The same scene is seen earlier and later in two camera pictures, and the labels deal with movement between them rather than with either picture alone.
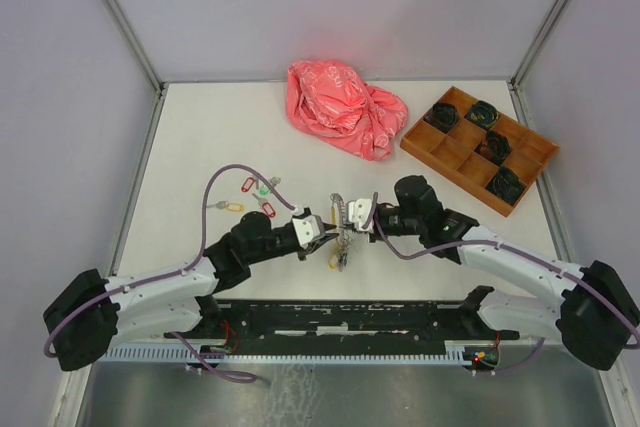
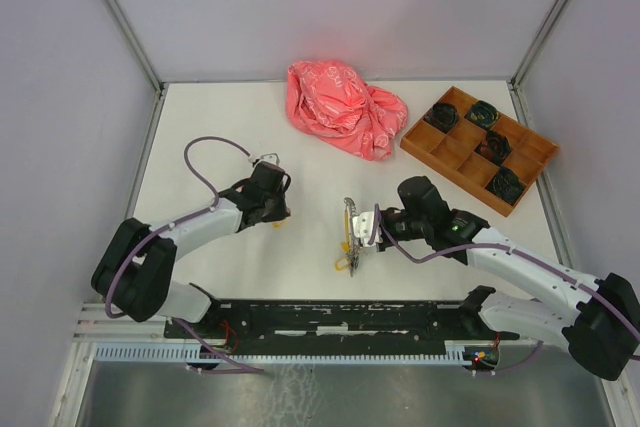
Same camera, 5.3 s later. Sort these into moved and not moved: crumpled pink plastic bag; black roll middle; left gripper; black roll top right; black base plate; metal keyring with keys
Moved: left gripper; metal keyring with keys
Not moved: black roll middle; crumpled pink plastic bag; black roll top right; black base plate
